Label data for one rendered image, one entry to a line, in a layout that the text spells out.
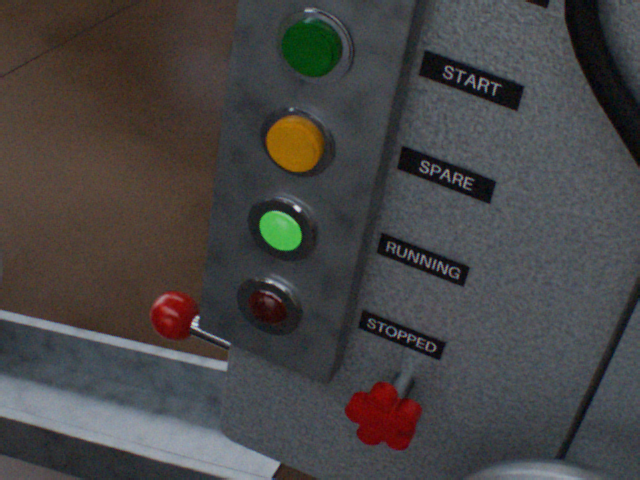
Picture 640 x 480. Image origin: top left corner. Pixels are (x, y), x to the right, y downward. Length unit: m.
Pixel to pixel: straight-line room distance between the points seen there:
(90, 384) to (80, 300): 1.42
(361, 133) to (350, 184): 0.03
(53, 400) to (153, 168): 1.84
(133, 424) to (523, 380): 0.44
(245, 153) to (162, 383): 0.44
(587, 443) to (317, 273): 0.17
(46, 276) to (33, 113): 0.66
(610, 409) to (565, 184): 0.14
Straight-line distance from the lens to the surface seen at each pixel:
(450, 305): 0.54
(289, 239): 0.52
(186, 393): 0.92
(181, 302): 0.68
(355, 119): 0.48
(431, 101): 0.48
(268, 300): 0.55
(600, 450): 0.59
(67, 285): 2.42
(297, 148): 0.49
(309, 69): 0.47
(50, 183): 2.70
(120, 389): 0.96
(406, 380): 0.58
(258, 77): 0.49
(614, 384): 0.56
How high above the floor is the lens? 1.63
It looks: 39 degrees down
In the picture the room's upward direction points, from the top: 12 degrees clockwise
